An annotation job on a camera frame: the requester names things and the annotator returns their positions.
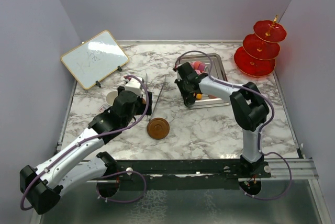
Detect stainless steel tray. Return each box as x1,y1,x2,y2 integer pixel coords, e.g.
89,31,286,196
180,53,230,109

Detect white mug blue handle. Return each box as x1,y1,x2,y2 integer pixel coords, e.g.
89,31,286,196
105,91,118,106

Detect red three-tier cake stand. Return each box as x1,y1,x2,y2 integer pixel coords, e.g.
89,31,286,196
233,15,287,77

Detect brown wooden coaster near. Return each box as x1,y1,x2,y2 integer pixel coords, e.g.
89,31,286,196
147,118,170,140

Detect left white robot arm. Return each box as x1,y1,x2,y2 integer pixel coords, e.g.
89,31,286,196
19,86,152,215

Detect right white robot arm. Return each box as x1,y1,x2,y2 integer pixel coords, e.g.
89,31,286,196
174,62,270,177

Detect metal tongs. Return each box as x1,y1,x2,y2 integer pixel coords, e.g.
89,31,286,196
147,75,166,121

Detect black mounting rail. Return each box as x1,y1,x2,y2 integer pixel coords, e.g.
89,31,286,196
98,159,271,191

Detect whiteboard with yellow frame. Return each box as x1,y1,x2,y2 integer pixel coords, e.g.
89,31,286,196
60,30,129,90

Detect orange fish-shaped pastry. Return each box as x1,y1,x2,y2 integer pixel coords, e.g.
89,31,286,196
195,93,202,100

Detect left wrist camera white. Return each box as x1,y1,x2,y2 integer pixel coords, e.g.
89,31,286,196
125,76,144,96

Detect small tea bag packet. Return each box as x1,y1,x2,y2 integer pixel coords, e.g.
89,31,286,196
99,104,109,112

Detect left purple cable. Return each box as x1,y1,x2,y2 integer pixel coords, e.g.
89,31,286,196
20,75,150,211

